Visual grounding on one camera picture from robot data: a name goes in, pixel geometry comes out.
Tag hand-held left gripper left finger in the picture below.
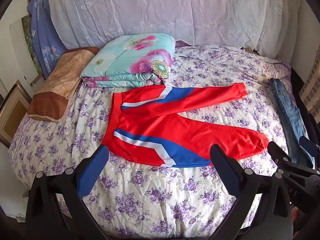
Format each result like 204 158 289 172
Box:
25 144 118 240

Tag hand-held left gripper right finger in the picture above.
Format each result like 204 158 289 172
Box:
210 145 293 240

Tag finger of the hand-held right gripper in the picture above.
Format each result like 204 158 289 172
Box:
267 141 293 166
299 135 320 157

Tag red pants with blue-white stripes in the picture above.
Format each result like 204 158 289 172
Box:
106 82 269 168

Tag blue jeans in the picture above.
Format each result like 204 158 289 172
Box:
269 78 315 168

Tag purple floral bedspread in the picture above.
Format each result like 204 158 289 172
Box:
7 44 312 238

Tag brown patterned pillow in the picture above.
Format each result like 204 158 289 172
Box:
26 46 101 123

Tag folded floral quilt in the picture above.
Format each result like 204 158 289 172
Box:
80 33 176 88

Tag blue patterned pillow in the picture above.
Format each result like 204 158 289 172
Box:
26 0 67 81

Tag unframed painting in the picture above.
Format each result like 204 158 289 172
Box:
9 15 43 85

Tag wooden picture frame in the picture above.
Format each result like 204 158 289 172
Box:
0 80 32 144

